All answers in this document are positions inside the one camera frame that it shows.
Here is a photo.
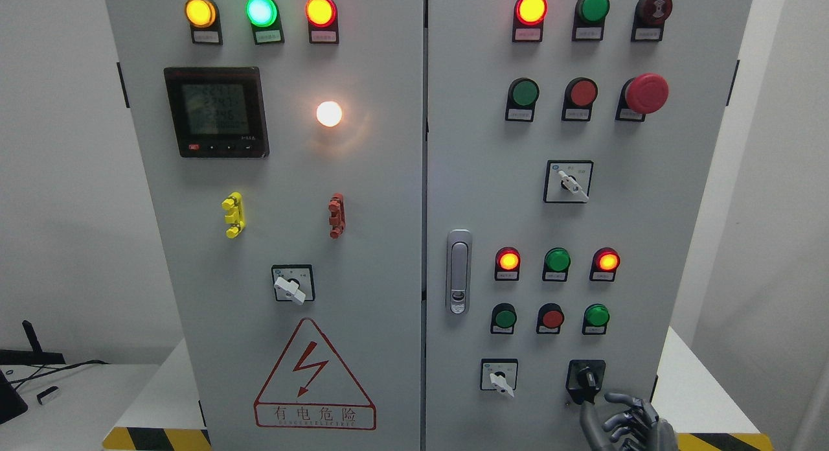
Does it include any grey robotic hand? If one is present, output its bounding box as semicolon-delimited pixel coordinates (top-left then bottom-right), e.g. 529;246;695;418
580;392;679;450

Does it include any black rotary knob switch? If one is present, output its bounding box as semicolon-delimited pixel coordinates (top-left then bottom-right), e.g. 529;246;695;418
566;360;606;405

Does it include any white platform with hazard stripes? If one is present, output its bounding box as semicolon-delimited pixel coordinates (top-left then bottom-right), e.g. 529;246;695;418
102;330;773;450

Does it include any green push button lower right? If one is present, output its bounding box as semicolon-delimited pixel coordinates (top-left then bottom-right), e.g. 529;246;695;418
582;303;611;336

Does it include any green push button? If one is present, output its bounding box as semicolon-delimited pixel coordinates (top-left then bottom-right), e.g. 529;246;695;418
505;77;541;122
490;303;517;335
582;303;611;336

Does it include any red push button lower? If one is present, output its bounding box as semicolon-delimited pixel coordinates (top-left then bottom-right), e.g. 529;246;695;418
536;303;565;335

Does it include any red push button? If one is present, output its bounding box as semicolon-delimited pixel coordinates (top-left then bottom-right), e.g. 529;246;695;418
536;303;565;335
562;77;598;121

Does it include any red indicator light lower right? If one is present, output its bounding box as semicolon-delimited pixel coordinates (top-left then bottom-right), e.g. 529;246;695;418
589;247;620;282

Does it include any green push button lower left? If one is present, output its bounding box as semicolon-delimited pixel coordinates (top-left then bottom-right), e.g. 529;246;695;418
490;303;517;335

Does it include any green indicator light lower middle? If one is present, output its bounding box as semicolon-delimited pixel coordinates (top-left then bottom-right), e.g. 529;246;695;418
542;247;572;282

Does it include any red lit indicator lower left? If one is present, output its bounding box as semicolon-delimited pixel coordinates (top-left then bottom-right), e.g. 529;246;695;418
494;246;521;281

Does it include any red lit indicator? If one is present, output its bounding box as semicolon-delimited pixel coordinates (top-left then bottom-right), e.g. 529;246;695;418
494;246;521;281
512;0;548;43

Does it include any grey right cabinet door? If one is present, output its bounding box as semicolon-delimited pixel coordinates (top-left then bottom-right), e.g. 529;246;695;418
424;0;752;450

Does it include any grey cabinet door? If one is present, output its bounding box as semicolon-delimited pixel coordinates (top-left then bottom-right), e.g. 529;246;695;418
424;0;752;450
106;0;424;450

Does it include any red electric hazard warning sticker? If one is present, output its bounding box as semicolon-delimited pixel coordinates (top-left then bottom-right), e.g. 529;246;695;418
254;318;376;430

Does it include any red emergency stop mushroom button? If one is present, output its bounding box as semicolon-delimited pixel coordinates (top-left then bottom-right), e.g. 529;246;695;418
615;73;670;122

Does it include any red push button upper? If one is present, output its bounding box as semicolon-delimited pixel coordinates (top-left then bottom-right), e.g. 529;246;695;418
562;77;598;121

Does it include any green push button upper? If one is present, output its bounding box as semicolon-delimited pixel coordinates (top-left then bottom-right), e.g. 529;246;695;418
505;77;541;122

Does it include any red terminal connector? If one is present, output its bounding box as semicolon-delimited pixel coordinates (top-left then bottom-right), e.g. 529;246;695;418
328;193;346;239

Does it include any dark red buzzer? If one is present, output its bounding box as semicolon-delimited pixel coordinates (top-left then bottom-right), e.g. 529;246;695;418
631;0;673;41

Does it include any green indicator light top right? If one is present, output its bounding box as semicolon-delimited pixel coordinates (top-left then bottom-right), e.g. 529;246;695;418
571;0;610;41

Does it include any red lit indicator right top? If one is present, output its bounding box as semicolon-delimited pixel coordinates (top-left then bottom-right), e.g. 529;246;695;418
512;0;548;43

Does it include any white glowing lamp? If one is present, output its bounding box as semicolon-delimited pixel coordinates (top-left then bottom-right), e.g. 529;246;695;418
315;100;344;128

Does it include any yellow terminal connector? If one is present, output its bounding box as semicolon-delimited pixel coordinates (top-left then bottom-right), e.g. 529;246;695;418
221;192;246;239

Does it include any grey left cabinet door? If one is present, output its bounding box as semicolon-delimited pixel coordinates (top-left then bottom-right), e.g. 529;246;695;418
106;0;424;450

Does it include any red lit indicator left door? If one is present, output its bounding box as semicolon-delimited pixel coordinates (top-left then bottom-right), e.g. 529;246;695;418
305;0;339;45

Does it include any black digital power meter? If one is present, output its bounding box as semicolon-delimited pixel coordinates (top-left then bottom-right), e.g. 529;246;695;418
164;67;269;158

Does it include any green lit indicator light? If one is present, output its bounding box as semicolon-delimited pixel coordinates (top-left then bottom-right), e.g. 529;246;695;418
245;0;284;45

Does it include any small white black adapter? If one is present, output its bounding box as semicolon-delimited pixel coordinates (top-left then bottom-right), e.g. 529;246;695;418
36;386;60;406

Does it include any yellow indicator light top left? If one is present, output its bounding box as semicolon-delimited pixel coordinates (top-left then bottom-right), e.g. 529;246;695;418
184;0;223;45

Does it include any black object at left edge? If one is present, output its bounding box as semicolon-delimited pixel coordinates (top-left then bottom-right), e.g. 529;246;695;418
0;369;28;424

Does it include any black device with antenna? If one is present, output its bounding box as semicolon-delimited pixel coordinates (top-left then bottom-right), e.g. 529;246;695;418
0;320;66;365

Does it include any white selector switch lower right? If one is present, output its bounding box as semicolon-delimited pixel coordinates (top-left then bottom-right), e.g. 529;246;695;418
480;358;519;399

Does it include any white selector switch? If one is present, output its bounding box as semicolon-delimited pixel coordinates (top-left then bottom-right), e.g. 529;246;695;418
480;358;519;399
543;159;593;203

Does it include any silver door latch handle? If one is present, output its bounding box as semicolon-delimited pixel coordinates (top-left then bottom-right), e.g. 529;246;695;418
445;229;473;315

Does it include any white selector switch upper right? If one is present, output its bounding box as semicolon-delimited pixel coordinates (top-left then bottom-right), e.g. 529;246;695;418
543;159;593;203

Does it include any white selector switch left door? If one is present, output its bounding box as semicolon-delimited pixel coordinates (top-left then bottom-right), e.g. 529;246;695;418
271;264;315;305

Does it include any black cable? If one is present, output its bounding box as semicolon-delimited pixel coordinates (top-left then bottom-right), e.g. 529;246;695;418
3;359;111;392

